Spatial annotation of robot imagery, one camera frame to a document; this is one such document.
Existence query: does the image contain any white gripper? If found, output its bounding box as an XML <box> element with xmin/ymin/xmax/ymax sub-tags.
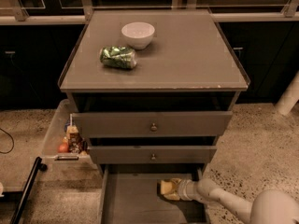
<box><xmin>164</xmin><ymin>178</ymin><xmax>199</xmax><ymax>201</ymax></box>

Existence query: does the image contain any yellow sponge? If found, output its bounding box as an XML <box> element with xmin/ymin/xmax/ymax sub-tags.
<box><xmin>160</xmin><ymin>180</ymin><xmax>174</xmax><ymax>195</ymax></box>

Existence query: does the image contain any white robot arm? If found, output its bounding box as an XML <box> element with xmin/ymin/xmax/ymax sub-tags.
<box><xmin>160</xmin><ymin>178</ymin><xmax>299</xmax><ymax>224</ymax></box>

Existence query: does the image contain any grey bottom drawer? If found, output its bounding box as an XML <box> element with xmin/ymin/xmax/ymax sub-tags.
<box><xmin>99</xmin><ymin>164</ymin><xmax>209</xmax><ymax>224</ymax></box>

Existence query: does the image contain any grey drawer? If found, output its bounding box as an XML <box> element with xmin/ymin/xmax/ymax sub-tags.
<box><xmin>99</xmin><ymin>164</ymin><xmax>209</xmax><ymax>224</ymax></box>
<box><xmin>73</xmin><ymin>111</ymin><xmax>233</xmax><ymax>138</ymax></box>
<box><xmin>89</xmin><ymin>146</ymin><xmax>217</xmax><ymax>164</ymax></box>

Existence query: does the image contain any brass top drawer knob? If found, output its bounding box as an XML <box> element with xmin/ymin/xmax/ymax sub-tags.
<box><xmin>150</xmin><ymin>123</ymin><xmax>158</xmax><ymax>132</ymax></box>

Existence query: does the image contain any grey top drawer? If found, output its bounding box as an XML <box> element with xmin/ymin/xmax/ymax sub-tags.
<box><xmin>73</xmin><ymin>111</ymin><xmax>233</xmax><ymax>138</ymax></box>

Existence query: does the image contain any grey middle drawer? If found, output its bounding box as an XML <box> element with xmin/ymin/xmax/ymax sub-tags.
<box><xmin>89</xmin><ymin>146</ymin><xmax>217</xmax><ymax>164</ymax></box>

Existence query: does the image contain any grey drawer cabinet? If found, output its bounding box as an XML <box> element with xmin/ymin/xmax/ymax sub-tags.
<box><xmin>57</xmin><ymin>8</ymin><xmax>251</xmax><ymax>175</ymax></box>

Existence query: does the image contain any brown snack carton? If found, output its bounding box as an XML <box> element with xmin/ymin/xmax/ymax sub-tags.
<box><xmin>66</xmin><ymin>126</ymin><xmax>83</xmax><ymax>153</ymax></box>

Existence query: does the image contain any clear plastic storage bin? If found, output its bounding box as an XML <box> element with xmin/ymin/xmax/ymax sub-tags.
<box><xmin>41</xmin><ymin>99</ymin><xmax>90</xmax><ymax>163</ymax></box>

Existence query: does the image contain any red round fruit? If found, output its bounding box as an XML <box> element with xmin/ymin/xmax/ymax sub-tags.
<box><xmin>58</xmin><ymin>143</ymin><xmax>68</xmax><ymax>153</ymax></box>

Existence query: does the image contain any black metal bar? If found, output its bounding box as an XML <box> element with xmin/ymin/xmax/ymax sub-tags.
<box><xmin>9</xmin><ymin>157</ymin><xmax>48</xmax><ymax>224</ymax></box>

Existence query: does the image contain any crushed green soda can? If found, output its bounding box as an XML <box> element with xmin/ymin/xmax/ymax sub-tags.
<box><xmin>99</xmin><ymin>46</ymin><xmax>137</xmax><ymax>69</ymax></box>

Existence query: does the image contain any white ceramic bowl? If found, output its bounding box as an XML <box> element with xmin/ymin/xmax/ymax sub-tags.
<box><xmin>121</xmin><ymin>22</ymin><xmax>155</xmax><ymax>49</ymax></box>

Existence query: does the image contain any white cylindrical post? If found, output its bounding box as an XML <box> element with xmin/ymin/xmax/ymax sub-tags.
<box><xmin>275</xmin><ymin>72</ymin><xmax>299</xmax><ymax>115</ymax></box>

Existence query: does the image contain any black cable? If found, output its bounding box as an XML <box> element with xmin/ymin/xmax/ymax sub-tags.
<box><xmin>0</xmin><ymin>127</ymin><xmax>16</xmax><ymax>155</ymax></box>

